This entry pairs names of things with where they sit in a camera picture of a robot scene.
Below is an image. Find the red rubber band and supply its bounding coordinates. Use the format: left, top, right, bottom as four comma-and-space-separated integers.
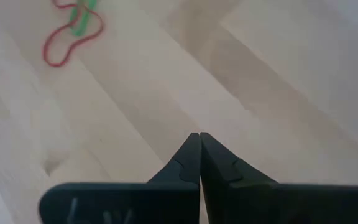
43, 0, 104, 68

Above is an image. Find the green rubber band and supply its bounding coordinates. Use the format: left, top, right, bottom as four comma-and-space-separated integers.
69, 0, 98, 37

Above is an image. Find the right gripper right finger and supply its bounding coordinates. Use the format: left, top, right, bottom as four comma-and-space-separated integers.
200, 132, 358, 224

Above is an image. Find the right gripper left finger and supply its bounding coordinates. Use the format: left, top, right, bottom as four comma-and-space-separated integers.
39, 133, 201, 224

